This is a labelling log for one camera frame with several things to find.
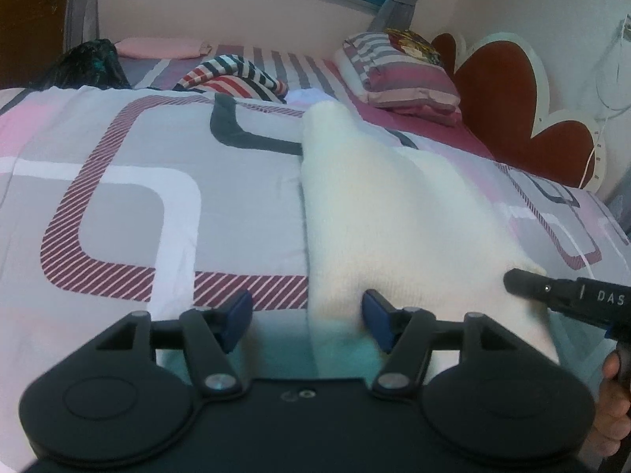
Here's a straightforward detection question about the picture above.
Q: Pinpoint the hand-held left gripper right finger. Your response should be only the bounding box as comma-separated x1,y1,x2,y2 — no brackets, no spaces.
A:
361,290,514,398

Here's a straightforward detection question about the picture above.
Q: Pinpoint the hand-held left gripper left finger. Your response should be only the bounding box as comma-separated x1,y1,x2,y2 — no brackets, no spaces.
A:
93,290,255,398

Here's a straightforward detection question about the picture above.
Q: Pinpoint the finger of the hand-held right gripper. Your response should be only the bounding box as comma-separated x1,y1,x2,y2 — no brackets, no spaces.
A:
503,268,562,310

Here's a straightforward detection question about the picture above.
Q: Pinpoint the cream white small cloth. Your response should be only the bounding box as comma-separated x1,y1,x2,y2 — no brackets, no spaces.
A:
300,101,560,370

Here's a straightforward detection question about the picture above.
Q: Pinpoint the person's right hand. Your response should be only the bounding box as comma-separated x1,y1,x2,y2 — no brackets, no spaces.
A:
593,350,631,457

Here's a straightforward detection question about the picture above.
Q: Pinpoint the pink grey patterned blanket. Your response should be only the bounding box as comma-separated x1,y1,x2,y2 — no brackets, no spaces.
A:
0,85,631,473

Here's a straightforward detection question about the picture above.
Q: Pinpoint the red white scalloped headboard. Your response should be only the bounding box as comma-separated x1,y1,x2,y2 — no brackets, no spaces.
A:
431,32,606,193

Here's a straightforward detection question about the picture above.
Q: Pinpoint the striped pink grey pillow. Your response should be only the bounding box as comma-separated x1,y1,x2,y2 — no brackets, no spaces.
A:
335,32,462,126

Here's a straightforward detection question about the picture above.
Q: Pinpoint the black white red striped shirt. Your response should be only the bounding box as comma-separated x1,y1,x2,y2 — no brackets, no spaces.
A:
174,54,289,104

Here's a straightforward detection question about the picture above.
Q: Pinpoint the striped pink grey bedsheet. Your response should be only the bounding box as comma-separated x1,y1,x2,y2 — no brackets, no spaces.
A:
114,43,496,161

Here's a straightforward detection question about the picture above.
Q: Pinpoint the colourful printed cloth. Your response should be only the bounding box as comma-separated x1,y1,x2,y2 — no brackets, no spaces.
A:
383,28,444,64

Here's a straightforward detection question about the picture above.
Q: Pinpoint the pink folded cloth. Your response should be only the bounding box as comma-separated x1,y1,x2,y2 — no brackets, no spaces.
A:
114,37,214,60

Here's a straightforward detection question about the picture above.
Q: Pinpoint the black plastic bag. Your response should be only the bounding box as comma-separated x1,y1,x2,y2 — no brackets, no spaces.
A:
34,38,133,90

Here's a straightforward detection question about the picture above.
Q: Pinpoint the brown wooden wardrobe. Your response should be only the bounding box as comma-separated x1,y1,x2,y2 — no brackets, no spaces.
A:
0,0,72,89

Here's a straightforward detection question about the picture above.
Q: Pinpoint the white wall cable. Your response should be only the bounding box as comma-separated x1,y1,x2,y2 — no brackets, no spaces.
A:
579,16,631,192

